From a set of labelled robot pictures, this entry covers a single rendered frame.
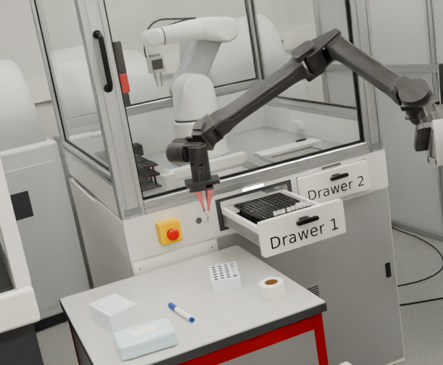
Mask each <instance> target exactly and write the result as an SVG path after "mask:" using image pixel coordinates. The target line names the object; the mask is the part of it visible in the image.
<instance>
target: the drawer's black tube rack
mask: <svg viewBox="0 0 443 365"><path fill-rule="evenodd" d="M296 203H300V201H299V200H297V199H295V198H292V197H289V196H287V195H285V194H283V193H275V194H272V195H269V196H264V197H261V198H257V199H254V200H251V201H246V202H243V203H241V204H236V205H234V207H235V208H237V209H239V210H240V212H238V213H236V214H238V215H239V216H241V217H243V218H245V219H247V220H248V221H250V222H252V223H254V224H256V225H257V223H258V222H260V221H261V220H260V219H261V218H265V217H268V216H271V215H274V214H273V211H277V210H281V211H282V209H285V212H286V210H287V207H291V206H295V204H296Z"/></svg>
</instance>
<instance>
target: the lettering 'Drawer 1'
mask: <svg viewBox="0 0 443 365"><path fill-rule="evenodd" d="M331 221H334V229H332V230H336V229H338V227H337V228H336V226H335V220H334V219H331ZM314 228H315V229H316V231H313V232H317V231H318V229H317V228H316V227H313V228H312V229H314ZM312 229H311V235H312V236H317V235H318V233H317V234H316V235H313V234H312ZM303 234H304V236H305V233H304V231H302V237H301V236H300V233H299V232H298V235H299V237H300V240H302V239H303ZM291 235H294V237H293V238H294V239H295V240H294V241H293V242H291V239H293V238H290V243H294V242H296V237H295V234H291ZM291 235H289V236H291ZM273 238H277V239H278V241H279V245H280V239H279V237H272V238H270V239H271V248H272V249H275V248H277V247H279V245H278V246H277V247H274V248H273V243H272V239H273ZM306 238H308V230H307V233H306V236H305V239H306Z"/></svg>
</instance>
